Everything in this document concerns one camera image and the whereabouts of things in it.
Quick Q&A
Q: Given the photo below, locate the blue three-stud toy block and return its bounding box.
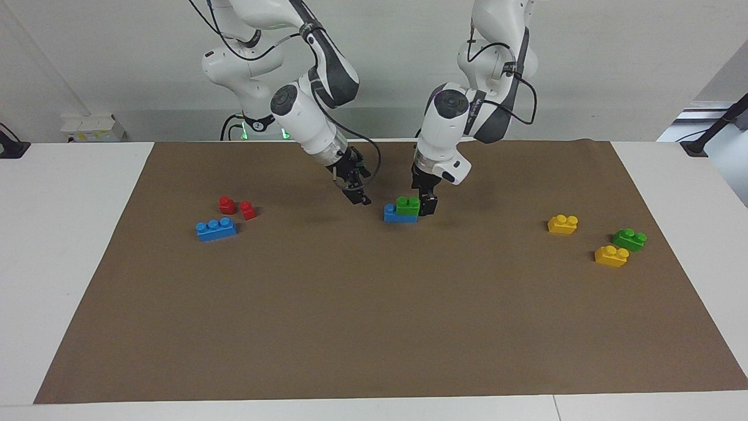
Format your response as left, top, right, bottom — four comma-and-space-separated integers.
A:
196, 217, 238, 242
383, 203, 419, 223

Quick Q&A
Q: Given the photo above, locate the yellow two-stud toy block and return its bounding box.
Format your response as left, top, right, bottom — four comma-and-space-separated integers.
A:
594, 245, 630, 268
548, 215, 579, 236

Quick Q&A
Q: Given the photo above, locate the brown paper mat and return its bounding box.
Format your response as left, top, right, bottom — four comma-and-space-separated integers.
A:
33, 139, 748, 405

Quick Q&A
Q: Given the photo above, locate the black table clamp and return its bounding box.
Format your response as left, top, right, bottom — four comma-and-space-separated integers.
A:
0, 123, 31, 158

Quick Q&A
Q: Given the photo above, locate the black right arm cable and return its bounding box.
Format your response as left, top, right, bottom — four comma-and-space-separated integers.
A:
188, 0, 383, 191

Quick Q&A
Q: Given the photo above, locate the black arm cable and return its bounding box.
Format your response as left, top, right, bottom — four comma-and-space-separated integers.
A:
467, 18, 538, 126
188, 0, 383, 191

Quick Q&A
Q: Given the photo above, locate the black right base cable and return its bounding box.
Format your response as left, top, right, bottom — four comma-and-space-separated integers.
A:
220, 114, 245, 141

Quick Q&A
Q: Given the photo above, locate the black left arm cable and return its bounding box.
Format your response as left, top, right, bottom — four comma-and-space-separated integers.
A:
467, 18, 538, 126

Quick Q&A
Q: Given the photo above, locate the white wall socket box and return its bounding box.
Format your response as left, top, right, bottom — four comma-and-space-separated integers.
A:
60, 114, 126, 143

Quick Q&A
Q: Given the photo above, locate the black camera stand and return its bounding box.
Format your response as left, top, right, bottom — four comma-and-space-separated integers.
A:
681, 92, 748, 157

